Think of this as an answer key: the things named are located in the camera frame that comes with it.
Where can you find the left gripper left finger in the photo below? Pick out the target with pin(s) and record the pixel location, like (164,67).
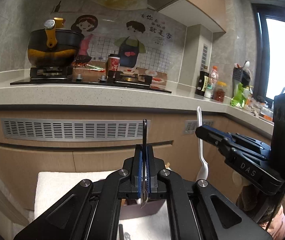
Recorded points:
(99,213)

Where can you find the black utensil holder basket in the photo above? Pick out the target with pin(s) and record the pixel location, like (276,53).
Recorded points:
(241,74)

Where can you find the jar with yellow lid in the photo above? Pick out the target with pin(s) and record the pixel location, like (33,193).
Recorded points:
(219,91)

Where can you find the black shovel-shaped spoon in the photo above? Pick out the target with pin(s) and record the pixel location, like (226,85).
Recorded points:
(127,236)

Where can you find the black and yellow wok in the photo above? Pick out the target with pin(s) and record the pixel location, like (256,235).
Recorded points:
(53,46)

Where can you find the green packaging on counter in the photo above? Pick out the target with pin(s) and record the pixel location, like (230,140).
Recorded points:
(241,96)

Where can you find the black gas stove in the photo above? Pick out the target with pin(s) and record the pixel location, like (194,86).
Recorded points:
(138,78)

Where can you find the white plastic spoon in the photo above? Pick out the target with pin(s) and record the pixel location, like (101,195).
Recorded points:
(204,169)

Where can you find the long grey vent grille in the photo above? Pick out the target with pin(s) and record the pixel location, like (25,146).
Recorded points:
(60,130)

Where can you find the dark soy sauce bottle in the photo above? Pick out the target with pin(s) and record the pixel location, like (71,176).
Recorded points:
(202,83)

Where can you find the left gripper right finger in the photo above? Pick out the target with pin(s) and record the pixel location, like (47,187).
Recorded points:
(197,210)

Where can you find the red cup on counter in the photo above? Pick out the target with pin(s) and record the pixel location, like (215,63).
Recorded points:
(113,62)

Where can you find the clear bottle orange cap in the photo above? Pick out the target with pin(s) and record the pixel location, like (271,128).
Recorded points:
(213,78)

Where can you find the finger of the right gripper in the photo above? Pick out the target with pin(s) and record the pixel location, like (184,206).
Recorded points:
(214,136)

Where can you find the white lace tablecloth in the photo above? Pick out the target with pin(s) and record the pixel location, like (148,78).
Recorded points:
(53,186)

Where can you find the maroon plastic utensil bin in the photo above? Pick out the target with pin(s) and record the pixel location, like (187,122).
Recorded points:
(131,208)

